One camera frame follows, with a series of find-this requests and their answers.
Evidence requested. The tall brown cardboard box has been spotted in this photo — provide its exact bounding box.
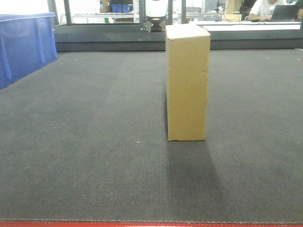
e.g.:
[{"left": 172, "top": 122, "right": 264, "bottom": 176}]
[{"left": 166, "top": 24, "right": 210, "bottom": 141}]

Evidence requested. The small background cardboard box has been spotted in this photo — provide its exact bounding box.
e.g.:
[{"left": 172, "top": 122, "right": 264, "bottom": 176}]
[{"left": 223, "top": 0, "right": 242, "bottom": 21}]

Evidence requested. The blue plastic crate on conveyor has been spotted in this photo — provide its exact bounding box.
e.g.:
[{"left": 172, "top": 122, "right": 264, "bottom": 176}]
[{"left": 0, "top": 12, "right": 57, "bottom": 89}]

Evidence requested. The red conveyor edge strip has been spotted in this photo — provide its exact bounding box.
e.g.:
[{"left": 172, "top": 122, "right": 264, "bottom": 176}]
[{"left": 0, "top": 220, "right": 303, "bottom": 227}]

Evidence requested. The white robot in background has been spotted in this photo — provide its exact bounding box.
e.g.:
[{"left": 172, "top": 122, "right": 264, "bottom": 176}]
[{"left": 138, "top": 0, "right": 168, "bottom": 32}]

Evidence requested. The white background table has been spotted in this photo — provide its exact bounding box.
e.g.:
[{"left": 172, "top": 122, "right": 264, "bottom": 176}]
[{"left": 189, "top": 21, "right": 301, "bottom": 31}]

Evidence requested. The seated person white shirt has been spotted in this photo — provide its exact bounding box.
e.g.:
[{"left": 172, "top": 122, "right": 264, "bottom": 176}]
[{"left": 247, "top": 0, "right": 287, "bottom": 21}]

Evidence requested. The black laptop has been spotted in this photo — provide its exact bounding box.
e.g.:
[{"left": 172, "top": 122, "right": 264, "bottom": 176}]
[{"left": 270, "top": 5, "right": 303, "bottom": 22}]

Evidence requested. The dark metal conveyor frame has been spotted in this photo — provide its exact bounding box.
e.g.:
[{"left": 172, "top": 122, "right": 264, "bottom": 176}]
[{"left": 47, "top": 0, "right": 303, "bottom": 52}]

